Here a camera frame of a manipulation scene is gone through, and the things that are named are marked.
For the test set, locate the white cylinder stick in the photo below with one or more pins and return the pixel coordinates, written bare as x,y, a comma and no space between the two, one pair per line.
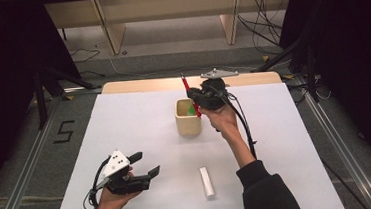
207,182

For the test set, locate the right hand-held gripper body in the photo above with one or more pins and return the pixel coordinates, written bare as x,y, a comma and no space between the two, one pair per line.
212,94

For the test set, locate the person's left hand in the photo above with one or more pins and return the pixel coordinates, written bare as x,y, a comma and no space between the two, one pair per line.
112,204

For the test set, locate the person's right hand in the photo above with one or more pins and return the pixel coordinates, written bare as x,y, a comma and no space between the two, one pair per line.
225,121

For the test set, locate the metal floor rail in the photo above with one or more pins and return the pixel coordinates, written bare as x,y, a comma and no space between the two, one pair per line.
22,184
340,145

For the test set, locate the wooden table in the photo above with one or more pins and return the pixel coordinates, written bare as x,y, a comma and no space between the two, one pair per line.
145,86

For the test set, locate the light wooden bench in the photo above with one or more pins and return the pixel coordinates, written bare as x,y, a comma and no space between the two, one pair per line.
165,5

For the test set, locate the black tripod stand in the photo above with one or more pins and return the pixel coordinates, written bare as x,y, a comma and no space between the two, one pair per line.
310,71
40,96

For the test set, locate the white foam board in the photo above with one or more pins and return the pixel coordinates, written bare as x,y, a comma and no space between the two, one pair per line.
148,127

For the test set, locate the red pen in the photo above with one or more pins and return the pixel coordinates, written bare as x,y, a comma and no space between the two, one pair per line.
185,81

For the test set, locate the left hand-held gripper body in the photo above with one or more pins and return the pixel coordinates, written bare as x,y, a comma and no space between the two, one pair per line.
118,166

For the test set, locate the black curtain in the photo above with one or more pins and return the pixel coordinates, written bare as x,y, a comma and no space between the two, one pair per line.
7,81
353,54

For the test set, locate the square wooden pen holder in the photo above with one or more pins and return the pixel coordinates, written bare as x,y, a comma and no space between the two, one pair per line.
188,126

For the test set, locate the green marker pen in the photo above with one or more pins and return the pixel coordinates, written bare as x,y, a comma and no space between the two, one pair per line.
191,110

